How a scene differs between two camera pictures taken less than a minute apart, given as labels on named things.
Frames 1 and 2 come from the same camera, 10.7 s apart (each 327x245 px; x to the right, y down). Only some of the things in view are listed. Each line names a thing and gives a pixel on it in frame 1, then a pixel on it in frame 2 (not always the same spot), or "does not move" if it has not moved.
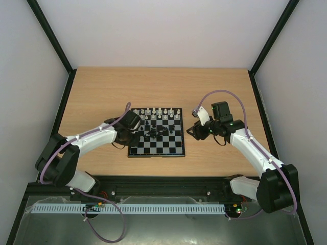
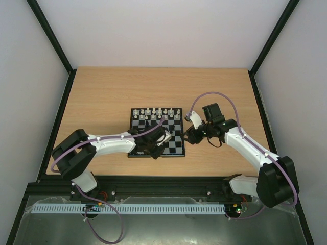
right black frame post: (281, 22) does not move
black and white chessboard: (161, 131) does not move
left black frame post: (42, 20) does not move
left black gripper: (135, 143) to (156, 155)
